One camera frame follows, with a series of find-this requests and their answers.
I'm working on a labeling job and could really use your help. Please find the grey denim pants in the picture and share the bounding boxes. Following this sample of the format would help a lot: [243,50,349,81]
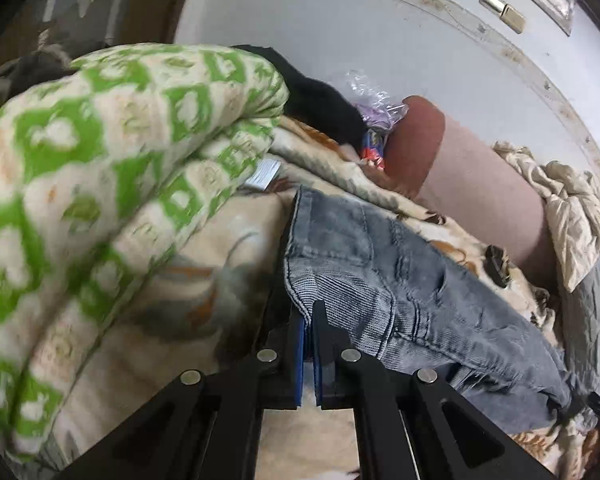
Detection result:
[283,186,580,434]

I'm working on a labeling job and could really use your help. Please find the brown wooden cabinet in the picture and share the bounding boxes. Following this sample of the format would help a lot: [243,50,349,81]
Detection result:
[0,0,184,65]

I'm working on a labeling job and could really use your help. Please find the beige crumpled cloth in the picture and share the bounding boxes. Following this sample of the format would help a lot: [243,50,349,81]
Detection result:
[493,142,600,292]

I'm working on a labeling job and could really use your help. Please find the pink and brown bolster pillow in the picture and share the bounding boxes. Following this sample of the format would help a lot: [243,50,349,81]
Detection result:
[385,96,557,288]

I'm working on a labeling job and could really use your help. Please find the purple plastic bag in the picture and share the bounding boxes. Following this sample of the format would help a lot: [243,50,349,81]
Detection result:
[346,70,408,134]

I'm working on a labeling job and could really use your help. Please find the black garment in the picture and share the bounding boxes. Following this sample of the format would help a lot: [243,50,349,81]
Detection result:
[235,44,367,148]

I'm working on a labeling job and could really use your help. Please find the blue red printed box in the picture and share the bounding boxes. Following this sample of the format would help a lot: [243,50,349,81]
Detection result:
[360,129,387,170]

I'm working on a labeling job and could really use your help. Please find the gold wall switch plate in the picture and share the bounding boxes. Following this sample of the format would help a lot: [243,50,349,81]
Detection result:
[479,0,526,35]

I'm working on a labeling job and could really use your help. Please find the green and cream quilt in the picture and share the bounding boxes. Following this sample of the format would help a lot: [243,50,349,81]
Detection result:
[0,44,289,460]

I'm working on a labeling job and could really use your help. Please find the beige leaf-pattern blanket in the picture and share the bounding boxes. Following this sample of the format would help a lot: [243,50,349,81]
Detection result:
[26,118,598,479]

